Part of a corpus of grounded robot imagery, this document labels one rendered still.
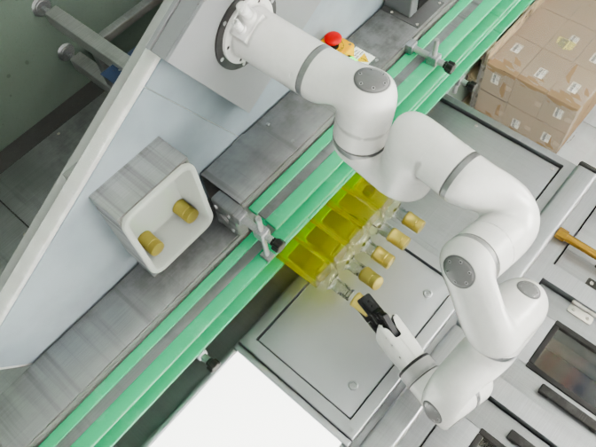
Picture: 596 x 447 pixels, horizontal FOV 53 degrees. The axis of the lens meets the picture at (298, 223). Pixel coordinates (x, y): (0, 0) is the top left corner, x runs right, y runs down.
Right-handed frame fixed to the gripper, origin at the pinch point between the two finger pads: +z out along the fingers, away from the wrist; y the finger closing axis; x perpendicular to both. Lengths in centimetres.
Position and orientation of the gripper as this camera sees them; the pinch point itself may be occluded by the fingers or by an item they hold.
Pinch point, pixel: (368, 308)
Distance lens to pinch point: 129.6
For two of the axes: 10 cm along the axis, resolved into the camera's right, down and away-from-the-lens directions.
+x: -8.3, 5.1, -2.3
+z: -5.6, -7.0, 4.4
